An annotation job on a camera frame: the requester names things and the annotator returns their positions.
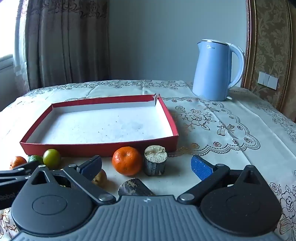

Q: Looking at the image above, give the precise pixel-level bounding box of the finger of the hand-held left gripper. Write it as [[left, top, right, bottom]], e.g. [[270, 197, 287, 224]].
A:
[[0, 161, 41, 178], [0, 174, 33, 186]]

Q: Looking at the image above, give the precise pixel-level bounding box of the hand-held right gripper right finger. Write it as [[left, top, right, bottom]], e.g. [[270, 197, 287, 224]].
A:
[[177, 155, 260, 206]]

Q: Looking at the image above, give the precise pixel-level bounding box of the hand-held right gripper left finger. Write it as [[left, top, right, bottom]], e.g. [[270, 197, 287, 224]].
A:
[[30, 155, 116, 206]]

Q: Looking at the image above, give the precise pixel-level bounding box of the orange mandarin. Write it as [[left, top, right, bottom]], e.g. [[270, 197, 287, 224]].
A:
[[112, 146, 143, 176], [10, 156, 28, 170]]

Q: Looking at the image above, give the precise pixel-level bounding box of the brown longan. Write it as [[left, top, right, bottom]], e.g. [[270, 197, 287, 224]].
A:
[[92, 169, 107, 188]]

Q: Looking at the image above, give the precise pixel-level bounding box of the green cucumber piece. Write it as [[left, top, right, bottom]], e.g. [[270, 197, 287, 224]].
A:
[[28, 155, 44, 164]]

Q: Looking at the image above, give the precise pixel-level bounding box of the green plum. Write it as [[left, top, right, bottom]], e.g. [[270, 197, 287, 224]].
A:
[[43, 149, 61, 169]]

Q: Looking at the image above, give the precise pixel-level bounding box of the red cardboard box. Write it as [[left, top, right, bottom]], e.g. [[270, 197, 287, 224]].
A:
[[20, 94, 179, 158]]

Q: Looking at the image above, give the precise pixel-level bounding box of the dark sugarcane piece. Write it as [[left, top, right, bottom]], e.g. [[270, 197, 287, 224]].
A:
[[118, 178, 155, 197], [143, 145, 167, 177]]

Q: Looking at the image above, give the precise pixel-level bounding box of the light blue electric kettle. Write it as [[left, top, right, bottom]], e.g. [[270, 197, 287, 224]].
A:
[[192, 39, 245, 102]]

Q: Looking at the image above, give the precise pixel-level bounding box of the sheer white curtain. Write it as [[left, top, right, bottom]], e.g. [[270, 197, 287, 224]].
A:
[[13, 0, 30, 91]]

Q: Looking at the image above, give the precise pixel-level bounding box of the window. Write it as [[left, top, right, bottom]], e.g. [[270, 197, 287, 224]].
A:
[[0, 0, 20, 112]]

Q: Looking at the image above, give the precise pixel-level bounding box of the brown curtain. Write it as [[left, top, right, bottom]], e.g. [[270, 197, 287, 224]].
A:
[[23, 0, 110, 90]]

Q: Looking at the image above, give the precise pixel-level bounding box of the gold framed damask panel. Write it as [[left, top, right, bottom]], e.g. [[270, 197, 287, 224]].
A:
[[240, 0, 296, 121]]

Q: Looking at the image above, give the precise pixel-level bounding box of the white wall switch panel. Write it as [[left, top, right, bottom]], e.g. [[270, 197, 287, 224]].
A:
[[257, 71, 278, 90]]

